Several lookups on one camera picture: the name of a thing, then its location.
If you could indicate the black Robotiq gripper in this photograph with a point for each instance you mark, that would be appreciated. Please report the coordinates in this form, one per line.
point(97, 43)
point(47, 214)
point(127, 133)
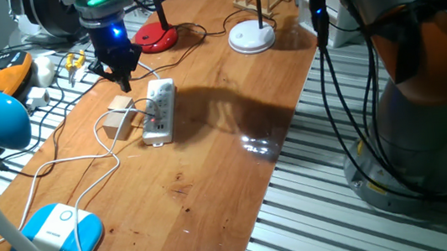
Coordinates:
point(113, 45)

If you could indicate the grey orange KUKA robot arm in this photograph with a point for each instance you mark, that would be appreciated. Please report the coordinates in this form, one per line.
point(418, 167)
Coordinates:
point(418, 133)

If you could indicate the white power strip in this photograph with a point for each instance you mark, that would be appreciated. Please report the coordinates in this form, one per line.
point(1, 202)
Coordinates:
point(159, 111)

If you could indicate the white power adapter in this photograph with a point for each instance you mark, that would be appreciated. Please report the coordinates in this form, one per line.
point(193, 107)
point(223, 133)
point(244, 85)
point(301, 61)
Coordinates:
point(36, 98)

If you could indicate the white round lamp base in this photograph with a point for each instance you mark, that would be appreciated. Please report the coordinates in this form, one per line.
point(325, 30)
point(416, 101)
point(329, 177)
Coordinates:
point(251, 38)

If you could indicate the blue white desk lamp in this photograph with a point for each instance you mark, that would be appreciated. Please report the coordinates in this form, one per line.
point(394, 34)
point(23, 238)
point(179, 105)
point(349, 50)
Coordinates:
point(57, 241)

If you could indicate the light wooden block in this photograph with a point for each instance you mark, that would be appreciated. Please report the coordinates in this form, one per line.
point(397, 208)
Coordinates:
point(116, 127)
point(121, 102)

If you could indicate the white oval plastic object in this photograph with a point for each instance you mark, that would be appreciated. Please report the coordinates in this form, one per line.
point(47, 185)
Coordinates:
point(45, 70)

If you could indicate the green wrist adapter flange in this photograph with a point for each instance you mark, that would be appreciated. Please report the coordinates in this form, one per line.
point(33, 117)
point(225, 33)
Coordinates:
point(97, 0)

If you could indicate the white plastic drawer cabinet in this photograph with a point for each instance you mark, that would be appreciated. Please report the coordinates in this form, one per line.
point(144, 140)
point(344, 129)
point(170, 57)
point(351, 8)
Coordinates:
point(341, 27)

